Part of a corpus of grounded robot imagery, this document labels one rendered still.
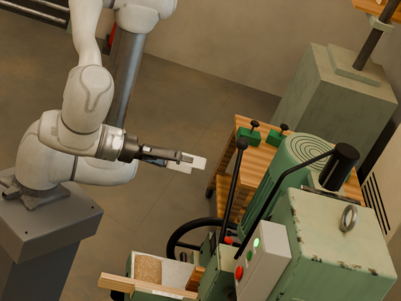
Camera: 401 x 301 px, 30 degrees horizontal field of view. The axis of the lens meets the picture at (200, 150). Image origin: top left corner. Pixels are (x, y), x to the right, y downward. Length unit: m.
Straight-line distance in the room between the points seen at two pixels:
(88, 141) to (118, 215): 1.90
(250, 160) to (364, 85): 1.05
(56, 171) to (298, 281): 1.16
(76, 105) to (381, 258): 0.76
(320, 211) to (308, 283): 0.17
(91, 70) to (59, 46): 3.15
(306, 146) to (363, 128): 2.52
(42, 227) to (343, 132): 2.30
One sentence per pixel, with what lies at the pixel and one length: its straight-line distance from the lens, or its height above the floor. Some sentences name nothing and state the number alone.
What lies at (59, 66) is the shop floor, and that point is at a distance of 4.69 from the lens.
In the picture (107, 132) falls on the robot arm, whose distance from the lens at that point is 1.90.
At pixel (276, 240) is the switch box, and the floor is 1.48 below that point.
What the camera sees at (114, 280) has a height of 0.94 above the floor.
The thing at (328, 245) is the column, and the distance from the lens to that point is 1.57.
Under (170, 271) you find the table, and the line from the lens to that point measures 2.25.
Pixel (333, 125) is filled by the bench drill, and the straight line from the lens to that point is 4.32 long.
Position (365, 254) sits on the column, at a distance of 1.61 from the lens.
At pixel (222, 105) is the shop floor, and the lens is 4.92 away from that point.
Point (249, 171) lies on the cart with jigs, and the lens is 3.47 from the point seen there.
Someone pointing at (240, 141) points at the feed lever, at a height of 1.41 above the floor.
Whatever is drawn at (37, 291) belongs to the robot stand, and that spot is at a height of 0.31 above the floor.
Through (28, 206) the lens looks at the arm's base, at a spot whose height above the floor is 0.72.
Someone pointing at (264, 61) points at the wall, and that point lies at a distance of 5.18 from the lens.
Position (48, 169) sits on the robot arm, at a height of 0.86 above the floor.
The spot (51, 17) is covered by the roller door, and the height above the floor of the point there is 0.06.
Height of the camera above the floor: 2.42
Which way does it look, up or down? 33 degrees down
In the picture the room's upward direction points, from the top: 24 degrees clockwise
